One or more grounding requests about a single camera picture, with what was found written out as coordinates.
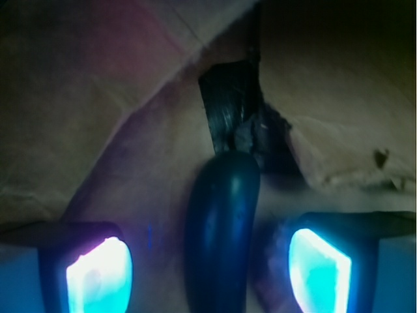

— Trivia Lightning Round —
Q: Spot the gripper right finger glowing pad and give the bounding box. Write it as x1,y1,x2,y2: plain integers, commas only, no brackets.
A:
288,211,416,312

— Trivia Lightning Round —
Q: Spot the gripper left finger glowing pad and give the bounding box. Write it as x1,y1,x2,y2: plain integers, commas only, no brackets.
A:
1,222,133,312

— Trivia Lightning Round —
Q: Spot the dark green plastic pickle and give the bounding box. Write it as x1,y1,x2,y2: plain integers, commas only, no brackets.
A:
184,151,260,312

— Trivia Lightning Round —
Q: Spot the brown paper bag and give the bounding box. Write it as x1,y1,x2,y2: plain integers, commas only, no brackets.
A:
1,1,416,312

